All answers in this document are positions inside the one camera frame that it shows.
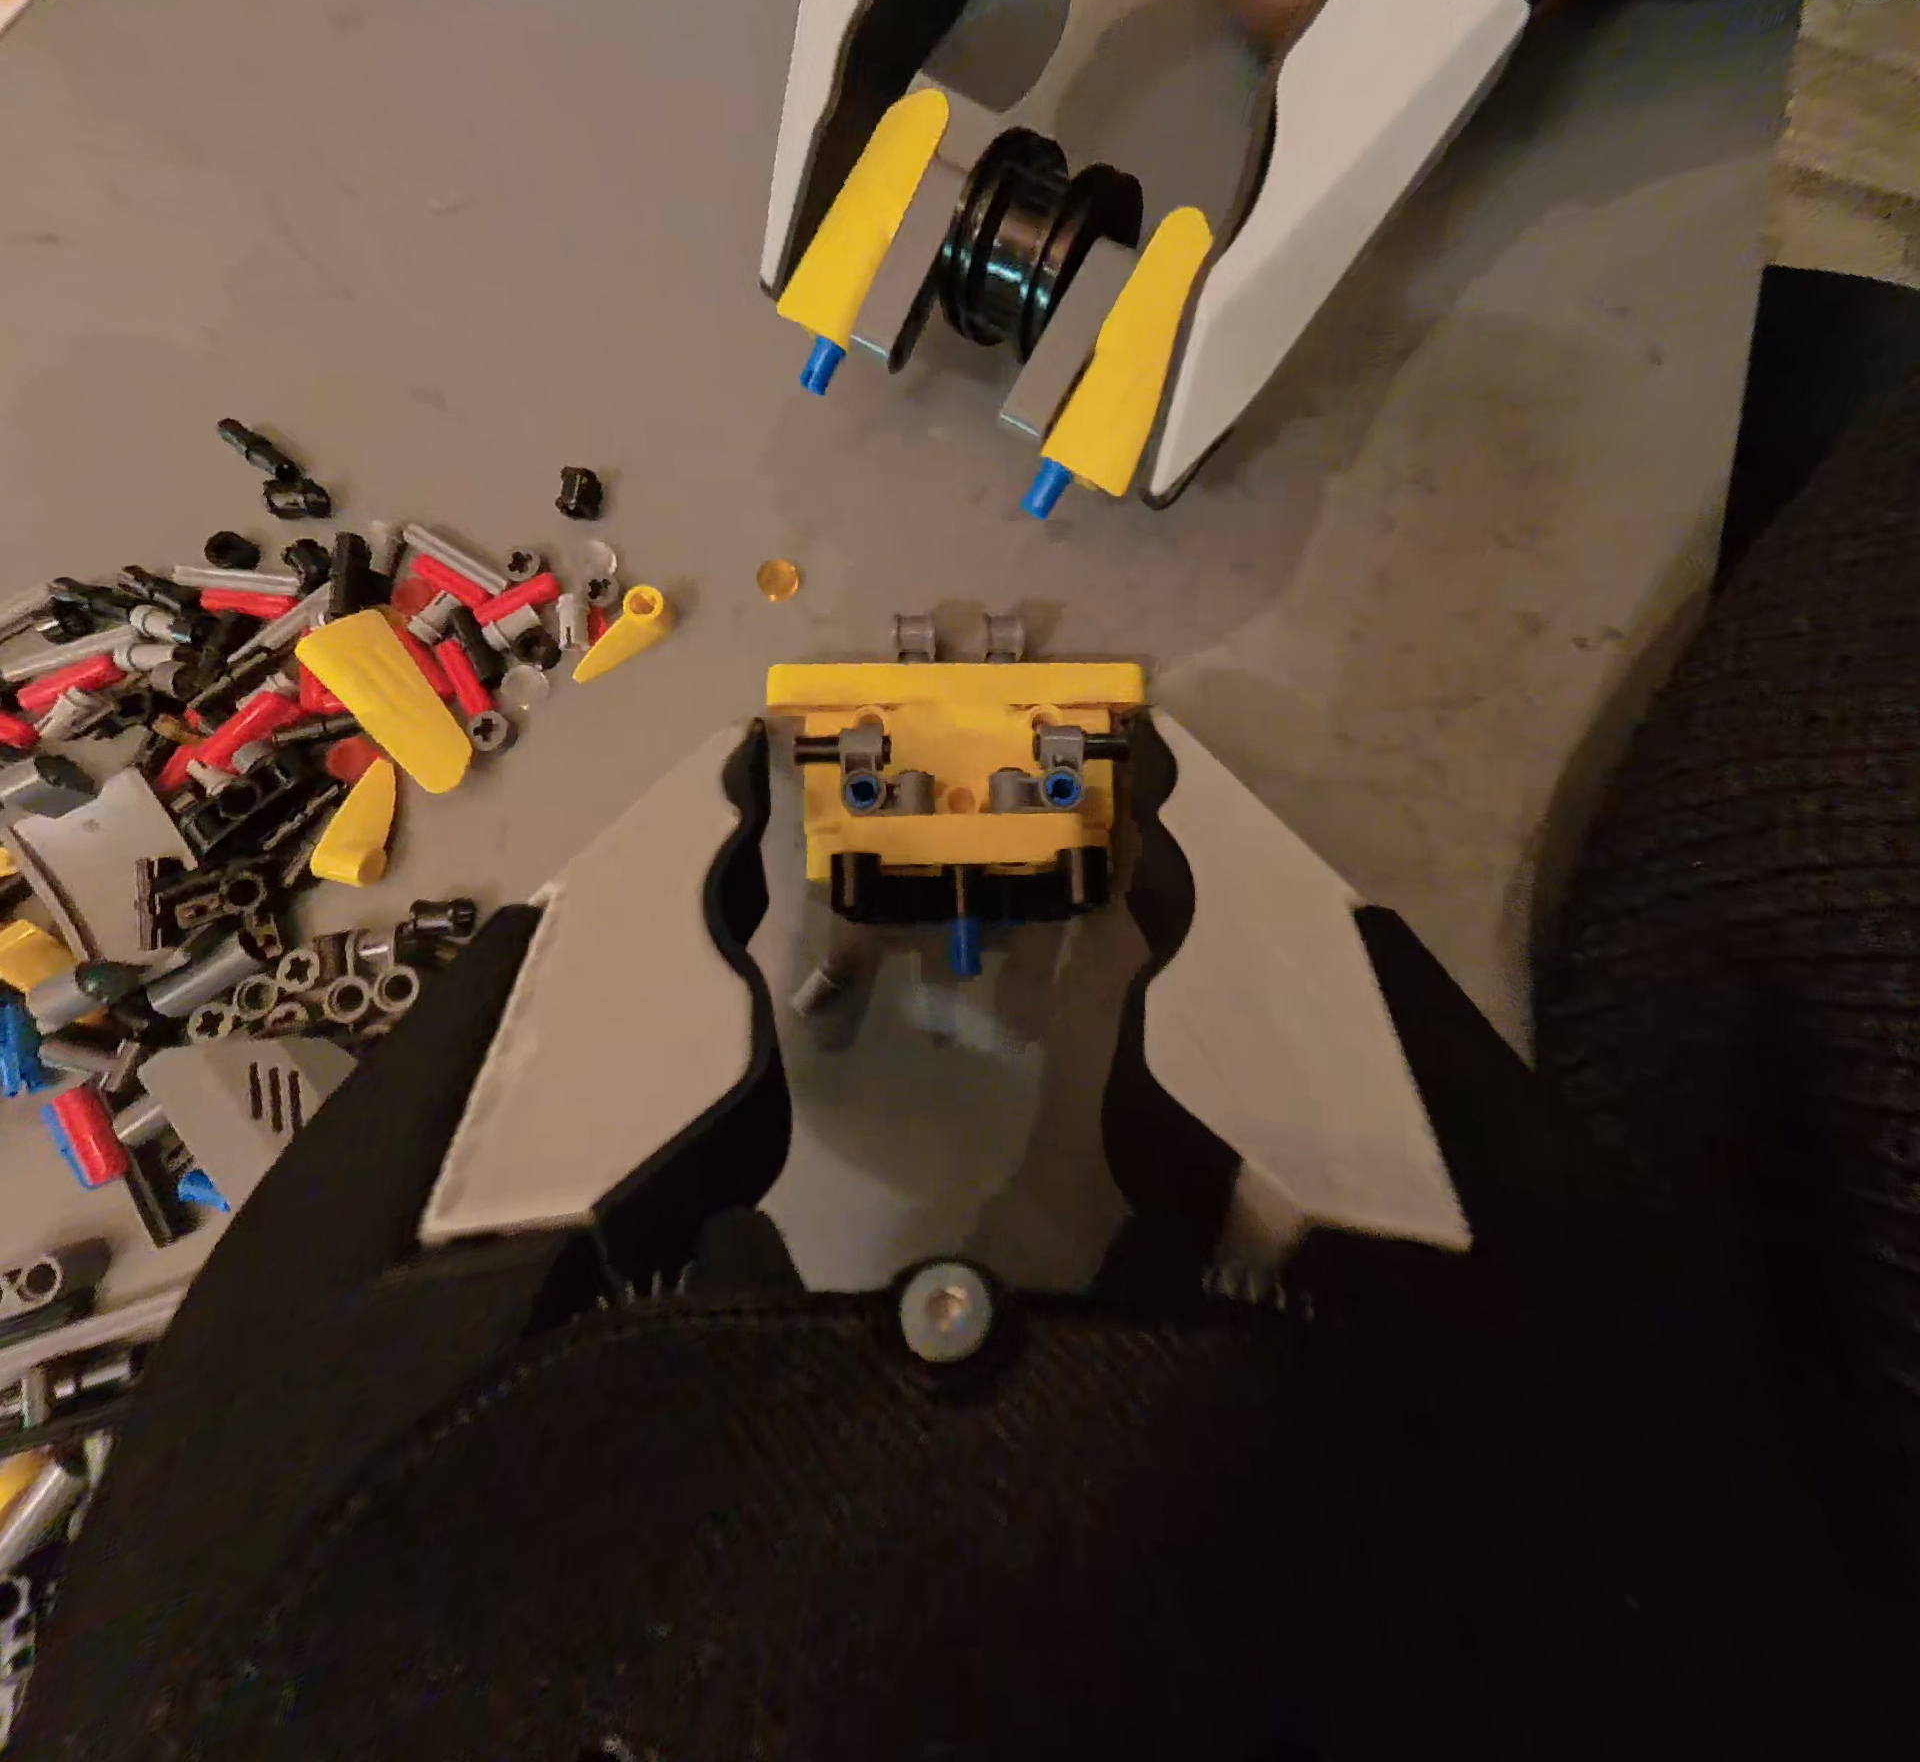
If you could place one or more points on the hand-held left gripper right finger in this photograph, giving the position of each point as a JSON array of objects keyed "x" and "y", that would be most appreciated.
[{"x": 1275, "y": 1027}]

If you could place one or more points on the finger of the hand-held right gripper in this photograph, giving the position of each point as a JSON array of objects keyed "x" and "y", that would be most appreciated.
[
  {"x": 1381, "y": 142},
  {"x": 818, "y": 66}
]

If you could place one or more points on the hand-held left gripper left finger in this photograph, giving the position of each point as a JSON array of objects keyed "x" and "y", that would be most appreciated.
[{"x": 614, "y": 1027}]

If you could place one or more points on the black wheel assembly yellow panels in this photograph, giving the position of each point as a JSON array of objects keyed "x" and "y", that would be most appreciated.
[{"x": 1020, "y": 233}]

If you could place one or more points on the yellow toy brick frame assembly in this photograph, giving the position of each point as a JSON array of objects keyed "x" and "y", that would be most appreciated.
[{"x": 960, "y": 742}]

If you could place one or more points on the person's right forearm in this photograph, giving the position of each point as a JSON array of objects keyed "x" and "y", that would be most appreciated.
[{"x": 1771, "y": 816}]

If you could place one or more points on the small grey pin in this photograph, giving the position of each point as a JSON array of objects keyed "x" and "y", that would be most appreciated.
[{"x": 828, "y": 990}]

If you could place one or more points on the small orange round stud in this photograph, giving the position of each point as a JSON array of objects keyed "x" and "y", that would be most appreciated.
[{"x": 777, "y": 576}]

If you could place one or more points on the pile of toy brick parts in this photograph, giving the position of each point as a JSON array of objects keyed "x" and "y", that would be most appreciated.
[{"x": 224, "y": 742}]

